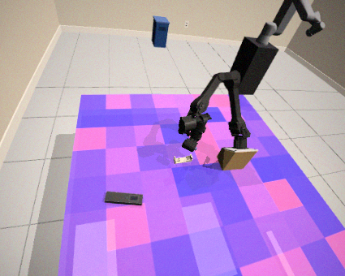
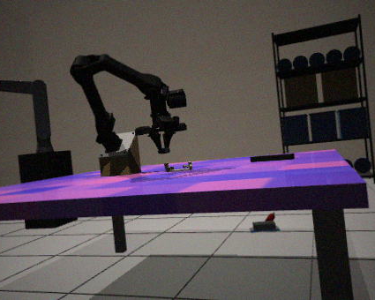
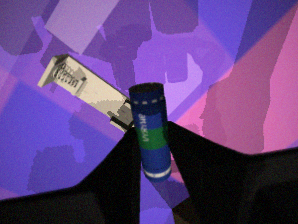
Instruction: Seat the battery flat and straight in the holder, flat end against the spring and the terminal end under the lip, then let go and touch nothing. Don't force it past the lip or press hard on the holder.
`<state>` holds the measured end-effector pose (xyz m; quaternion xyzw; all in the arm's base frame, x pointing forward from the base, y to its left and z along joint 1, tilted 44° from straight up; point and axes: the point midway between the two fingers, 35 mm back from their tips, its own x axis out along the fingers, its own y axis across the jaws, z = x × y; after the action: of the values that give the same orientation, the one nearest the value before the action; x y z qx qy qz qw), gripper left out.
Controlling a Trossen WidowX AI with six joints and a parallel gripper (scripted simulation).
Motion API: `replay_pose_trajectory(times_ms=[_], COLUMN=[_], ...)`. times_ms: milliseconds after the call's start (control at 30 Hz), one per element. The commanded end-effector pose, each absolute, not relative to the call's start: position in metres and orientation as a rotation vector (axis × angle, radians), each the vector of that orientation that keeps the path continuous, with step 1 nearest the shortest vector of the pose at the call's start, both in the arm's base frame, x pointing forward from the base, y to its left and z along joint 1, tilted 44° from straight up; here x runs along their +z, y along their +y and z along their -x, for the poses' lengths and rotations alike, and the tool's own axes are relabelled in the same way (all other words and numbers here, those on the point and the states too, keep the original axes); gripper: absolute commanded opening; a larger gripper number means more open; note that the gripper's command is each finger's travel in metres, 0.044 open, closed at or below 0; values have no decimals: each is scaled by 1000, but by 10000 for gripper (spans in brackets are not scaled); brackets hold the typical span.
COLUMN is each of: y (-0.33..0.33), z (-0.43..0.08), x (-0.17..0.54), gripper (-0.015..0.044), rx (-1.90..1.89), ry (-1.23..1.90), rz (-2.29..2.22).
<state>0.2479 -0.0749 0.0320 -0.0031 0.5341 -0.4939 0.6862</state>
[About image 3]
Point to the blue and green cylindrical battery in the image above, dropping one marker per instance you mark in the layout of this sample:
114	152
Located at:
149	112

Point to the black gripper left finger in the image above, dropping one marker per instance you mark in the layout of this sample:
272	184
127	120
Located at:
109	194

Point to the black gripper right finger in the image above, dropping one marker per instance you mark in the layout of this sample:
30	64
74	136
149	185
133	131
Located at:
222	182

